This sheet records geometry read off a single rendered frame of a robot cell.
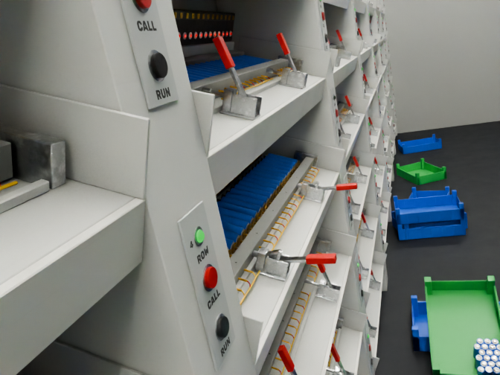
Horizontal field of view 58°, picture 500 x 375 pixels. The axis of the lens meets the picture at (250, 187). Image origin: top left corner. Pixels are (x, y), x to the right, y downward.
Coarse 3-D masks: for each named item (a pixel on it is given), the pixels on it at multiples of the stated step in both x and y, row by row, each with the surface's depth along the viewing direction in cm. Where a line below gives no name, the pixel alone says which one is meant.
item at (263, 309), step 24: (288, 144) 96; (312, 144) 95; (336, 168) 95; (288, 216) 71; (312, 216) 73; (288, 240) 64; (312, 240) 71; (264, 288) 52; (288, 288) 53; (264, 312) 48; (264, 336) 45; (264, 360) 47
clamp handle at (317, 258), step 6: (276, 258) 55; (282, 258) 55; (288, 258) 55; (294, 258) 54; (300, 258) 54; (306, 258) 53; (312, 258) 53; (318, 258) 53; (324, 258) 52; (330, 258) 52; (336, 258) 53
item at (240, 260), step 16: (304, 160) 91; (304, 176) 86; (288, 192) 74; (272, 208) 67; (288, 208) 72; (256, 224) 62; (272, 224) 65; (256, 240) 58; (240, 256) 54; (240, 272) 52; (240, 304) 48
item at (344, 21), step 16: (352, 0) 150; (336, 16) 150; (352, 16) 149; (352, 32) 150; (352, 80) 156; (352, 96) 157; (368, 144) 161; (368, 192) 167; (384, 272) 175; (384, 288) 177
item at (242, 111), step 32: (192, 32) 72; (224, 32) 85; (192, 64) 68; (224, 64) 48; (256, 64) 78; (288, 64) 89; (320, 64) 89; (224, 96) 49; (256, 96) 50; (288, 96) 65; (320, 96) 88; (224, 128) 44; (256, 128) 48; (288, 128) 65; (224, 160) 40
